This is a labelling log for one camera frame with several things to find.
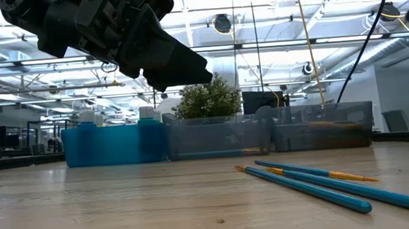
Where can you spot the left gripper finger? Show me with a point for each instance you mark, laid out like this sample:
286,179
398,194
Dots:
165,79
162,48

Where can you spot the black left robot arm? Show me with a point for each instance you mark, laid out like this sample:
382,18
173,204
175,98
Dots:
25,26

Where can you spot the small potted green plant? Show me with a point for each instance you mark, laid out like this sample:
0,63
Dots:
208,96

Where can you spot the grey translucent plastic bin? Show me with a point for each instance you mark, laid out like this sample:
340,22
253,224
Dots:
217,135
321,114

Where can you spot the blue plastic tray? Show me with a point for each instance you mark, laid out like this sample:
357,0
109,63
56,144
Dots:
119,145

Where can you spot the black monitor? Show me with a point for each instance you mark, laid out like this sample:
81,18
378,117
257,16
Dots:
262,102

